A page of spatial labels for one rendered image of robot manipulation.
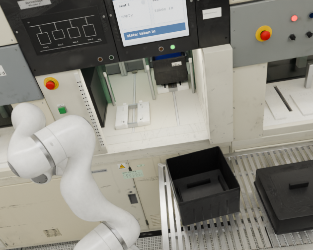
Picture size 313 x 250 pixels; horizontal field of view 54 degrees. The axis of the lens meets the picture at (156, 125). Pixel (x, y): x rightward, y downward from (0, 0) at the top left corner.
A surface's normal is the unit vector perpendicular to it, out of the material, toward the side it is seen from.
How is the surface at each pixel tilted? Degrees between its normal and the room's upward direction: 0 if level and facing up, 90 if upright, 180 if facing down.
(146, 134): 0
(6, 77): 90
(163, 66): 90
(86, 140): 77
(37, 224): 90
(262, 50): 90
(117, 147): 0
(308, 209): 0
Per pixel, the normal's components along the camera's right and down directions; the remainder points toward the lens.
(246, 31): 0.04, 0.62
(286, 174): -0.16, -0.76
